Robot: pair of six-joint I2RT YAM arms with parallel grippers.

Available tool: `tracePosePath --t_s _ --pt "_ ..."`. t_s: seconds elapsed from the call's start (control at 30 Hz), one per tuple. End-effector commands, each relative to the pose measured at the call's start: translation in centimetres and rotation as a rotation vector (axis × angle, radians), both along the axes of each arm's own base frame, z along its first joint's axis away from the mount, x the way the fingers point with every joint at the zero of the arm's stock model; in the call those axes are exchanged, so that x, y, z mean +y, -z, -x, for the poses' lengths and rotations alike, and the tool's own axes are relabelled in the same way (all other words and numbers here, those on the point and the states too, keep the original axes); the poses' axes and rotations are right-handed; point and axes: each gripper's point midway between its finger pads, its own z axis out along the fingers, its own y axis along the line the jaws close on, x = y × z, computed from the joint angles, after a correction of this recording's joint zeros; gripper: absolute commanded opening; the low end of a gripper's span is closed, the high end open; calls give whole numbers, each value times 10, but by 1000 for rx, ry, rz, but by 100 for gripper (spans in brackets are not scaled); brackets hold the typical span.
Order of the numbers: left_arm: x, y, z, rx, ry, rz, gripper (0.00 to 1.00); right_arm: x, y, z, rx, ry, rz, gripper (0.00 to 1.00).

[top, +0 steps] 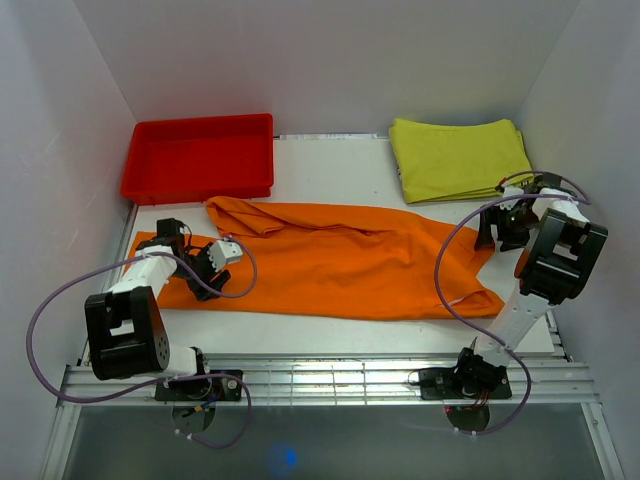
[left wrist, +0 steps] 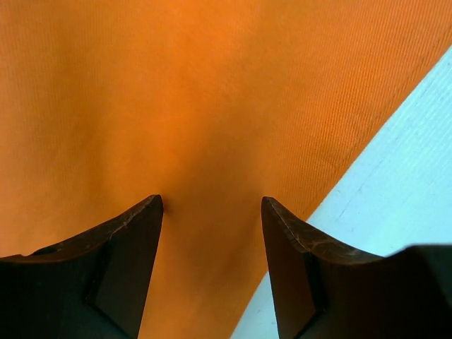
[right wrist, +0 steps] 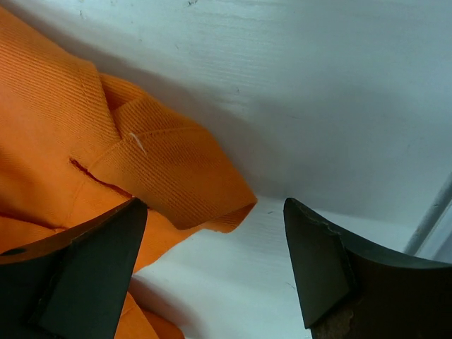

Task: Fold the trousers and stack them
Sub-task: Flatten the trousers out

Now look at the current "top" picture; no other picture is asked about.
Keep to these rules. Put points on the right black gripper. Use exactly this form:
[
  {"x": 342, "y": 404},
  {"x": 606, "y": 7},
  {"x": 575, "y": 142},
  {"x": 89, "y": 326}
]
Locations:
[{"x": 495, "y": 216}]

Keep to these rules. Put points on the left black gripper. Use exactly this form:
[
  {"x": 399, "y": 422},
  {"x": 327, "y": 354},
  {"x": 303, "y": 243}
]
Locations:
[{"x": 221, "y": 280}]

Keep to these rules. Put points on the orange trousers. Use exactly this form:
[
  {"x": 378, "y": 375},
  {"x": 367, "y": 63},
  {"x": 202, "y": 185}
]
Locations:
[{"x": 344, "y": 261}]

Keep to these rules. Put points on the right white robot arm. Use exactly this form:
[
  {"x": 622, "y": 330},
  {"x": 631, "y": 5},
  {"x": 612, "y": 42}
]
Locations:
[{"x": 559, "y": 248}]

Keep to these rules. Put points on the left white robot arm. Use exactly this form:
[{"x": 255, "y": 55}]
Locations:
[{"x": 126, "y": 334}]

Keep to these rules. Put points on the folded yellow trousers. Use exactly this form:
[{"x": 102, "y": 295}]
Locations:
[{"x": 440, "y": 162}]

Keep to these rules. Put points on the red plastic tray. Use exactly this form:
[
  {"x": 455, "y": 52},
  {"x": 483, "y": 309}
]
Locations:
[{"x": 194, "y": 159}]

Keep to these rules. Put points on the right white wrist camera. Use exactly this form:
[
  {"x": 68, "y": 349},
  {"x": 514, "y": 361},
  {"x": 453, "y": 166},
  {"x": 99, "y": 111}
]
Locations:
[{"x": 509, "y": 190}]

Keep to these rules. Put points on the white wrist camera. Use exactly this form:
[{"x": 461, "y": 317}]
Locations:
[
  {"x": 224, "y": 252},
  {"x": 509, "y": 190}
]

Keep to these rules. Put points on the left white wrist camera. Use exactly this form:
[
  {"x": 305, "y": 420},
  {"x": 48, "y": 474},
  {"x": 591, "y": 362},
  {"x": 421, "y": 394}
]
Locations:
[{"x": 224, "y": 252}]

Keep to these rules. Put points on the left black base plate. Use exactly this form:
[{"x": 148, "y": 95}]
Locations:
[{"x": 225, "y": 387}]

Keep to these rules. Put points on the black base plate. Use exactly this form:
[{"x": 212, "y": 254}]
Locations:
[
  {"x": 225, "y": 387},
  {"x": 437, "y": 384}
]

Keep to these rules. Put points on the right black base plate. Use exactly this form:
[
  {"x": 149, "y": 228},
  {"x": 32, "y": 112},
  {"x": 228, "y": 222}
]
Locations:
[{"x": 437, "y": 384}]

